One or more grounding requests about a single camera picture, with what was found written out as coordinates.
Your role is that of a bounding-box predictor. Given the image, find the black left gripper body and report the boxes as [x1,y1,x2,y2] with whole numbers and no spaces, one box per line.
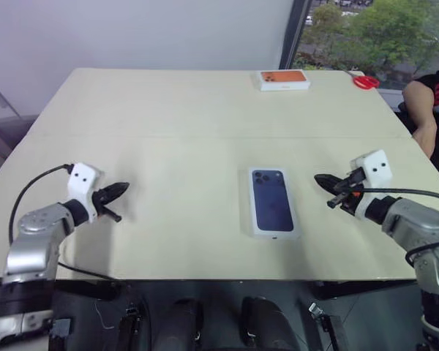
[91,186,111,219]

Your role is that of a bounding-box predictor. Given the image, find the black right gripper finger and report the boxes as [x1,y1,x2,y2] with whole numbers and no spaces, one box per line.
[313,173,347,194]
[326,194,350,210]

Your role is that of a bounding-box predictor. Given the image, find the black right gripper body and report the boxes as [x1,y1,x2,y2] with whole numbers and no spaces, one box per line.
[334,167,367,216]

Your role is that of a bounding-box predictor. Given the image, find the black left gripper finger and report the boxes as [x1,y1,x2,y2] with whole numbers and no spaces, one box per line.
[103,181,130,203]
[102,206,123,223]

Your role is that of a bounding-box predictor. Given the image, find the white phone box lid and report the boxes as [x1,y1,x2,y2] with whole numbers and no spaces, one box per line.
[247,167,302,241]

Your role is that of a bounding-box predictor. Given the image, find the orange print phone box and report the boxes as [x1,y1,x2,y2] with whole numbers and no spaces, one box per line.
[254,69,312,93]

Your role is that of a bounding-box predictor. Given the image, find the dark rounded shape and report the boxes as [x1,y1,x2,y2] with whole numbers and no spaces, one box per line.
[156,297,206,351]

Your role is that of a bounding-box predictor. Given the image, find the green tree outside window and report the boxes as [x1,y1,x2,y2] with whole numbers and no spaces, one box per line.
[299,0,439,80]

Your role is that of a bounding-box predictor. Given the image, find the black table frame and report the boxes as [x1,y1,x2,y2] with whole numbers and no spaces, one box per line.
[53,278,419,301]

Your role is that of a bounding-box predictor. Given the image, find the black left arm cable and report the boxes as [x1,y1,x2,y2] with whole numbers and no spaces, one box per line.
[8,164,115,283]

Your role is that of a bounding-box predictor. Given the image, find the red handled scissors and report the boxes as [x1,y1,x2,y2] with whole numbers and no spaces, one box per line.
[347,70,380,90]

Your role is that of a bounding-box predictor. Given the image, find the thin white wire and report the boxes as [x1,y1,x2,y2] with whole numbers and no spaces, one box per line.
[94,301,111,331]

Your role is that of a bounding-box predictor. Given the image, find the black strap with buckle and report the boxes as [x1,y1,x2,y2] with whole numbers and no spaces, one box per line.
[308,301,344,351]
[118,302,144,351]

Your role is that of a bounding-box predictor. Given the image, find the dark window frame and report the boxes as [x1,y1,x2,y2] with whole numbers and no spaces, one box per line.
[279,0,315,71]

